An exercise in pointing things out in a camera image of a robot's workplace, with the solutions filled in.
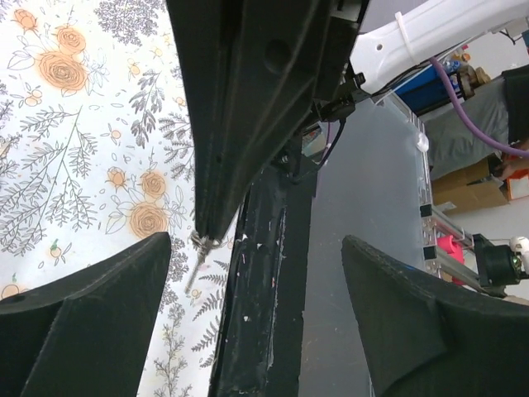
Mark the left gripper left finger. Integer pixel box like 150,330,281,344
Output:
1,232,171,396

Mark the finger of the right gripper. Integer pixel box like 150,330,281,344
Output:
167,0,368,240

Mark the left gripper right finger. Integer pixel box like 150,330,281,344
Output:
341,236,528,396

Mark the small silver key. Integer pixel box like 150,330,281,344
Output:
184,231,222,294

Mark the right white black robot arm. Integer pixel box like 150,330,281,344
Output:
167,1,528,240

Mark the floral table mat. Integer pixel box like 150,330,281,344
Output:
1,0,233,397

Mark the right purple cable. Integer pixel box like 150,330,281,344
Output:
427,55,529,159

